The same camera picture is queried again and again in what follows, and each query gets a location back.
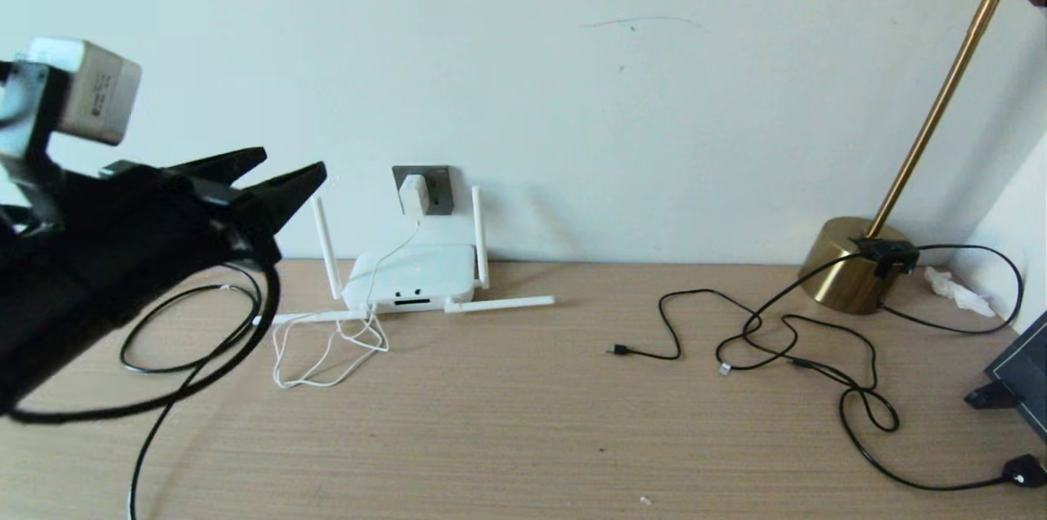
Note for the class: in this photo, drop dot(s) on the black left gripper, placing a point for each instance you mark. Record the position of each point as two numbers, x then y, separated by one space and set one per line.
147 226

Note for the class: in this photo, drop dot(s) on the white power adapter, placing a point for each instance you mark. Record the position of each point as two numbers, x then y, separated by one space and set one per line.
414 194

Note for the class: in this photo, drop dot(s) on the white router with four antennas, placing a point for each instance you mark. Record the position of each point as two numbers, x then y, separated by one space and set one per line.
417 275

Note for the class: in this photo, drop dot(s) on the brass desk lamp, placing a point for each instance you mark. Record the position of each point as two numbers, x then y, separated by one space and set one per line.
851 266

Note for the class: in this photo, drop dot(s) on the crumpled white tissue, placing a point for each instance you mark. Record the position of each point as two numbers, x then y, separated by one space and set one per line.
953 291

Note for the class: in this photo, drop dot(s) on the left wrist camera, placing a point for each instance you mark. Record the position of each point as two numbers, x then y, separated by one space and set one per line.
90 91

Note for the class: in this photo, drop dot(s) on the grey wall socket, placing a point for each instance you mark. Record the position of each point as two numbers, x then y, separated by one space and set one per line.
442 191

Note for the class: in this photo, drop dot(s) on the black inline switch box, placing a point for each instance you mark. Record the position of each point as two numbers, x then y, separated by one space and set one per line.
883 256

